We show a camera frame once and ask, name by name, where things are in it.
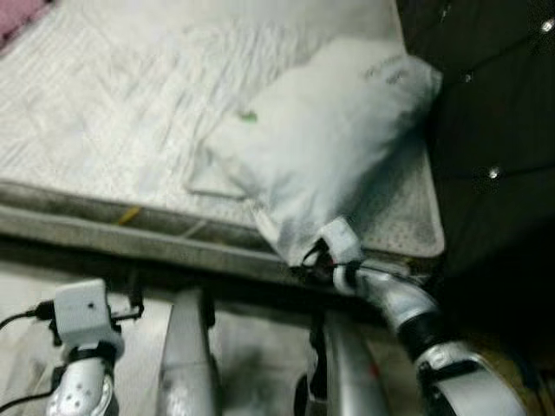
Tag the white pillow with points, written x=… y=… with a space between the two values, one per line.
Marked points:
x=329 y=139

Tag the robot left leg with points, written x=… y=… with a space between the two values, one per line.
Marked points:
x=186 y=364

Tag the white quilted mattress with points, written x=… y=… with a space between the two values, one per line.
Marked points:
x=104 y=104

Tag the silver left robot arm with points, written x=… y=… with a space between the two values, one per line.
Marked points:
x=82 y=381

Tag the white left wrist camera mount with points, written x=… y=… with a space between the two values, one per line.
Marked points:
x=85 y=312

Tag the robot leg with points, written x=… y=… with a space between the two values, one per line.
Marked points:
x=347 y=373
x=186 y=364

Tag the robot right leg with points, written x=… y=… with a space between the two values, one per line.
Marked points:
x=347 y=373

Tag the grey bed frame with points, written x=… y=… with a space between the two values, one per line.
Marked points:
x=104 y=236

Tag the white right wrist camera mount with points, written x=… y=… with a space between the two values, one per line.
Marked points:
x=341 y=243

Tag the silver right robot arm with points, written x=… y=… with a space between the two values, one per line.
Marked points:
x=416 y=321

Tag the black tufted headboard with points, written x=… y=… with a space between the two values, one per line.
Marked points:
x=494 y=113

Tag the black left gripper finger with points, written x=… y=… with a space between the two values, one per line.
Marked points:
x=136 y=284

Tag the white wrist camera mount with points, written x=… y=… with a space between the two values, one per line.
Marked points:
x=341 y=243
x=85 y=312

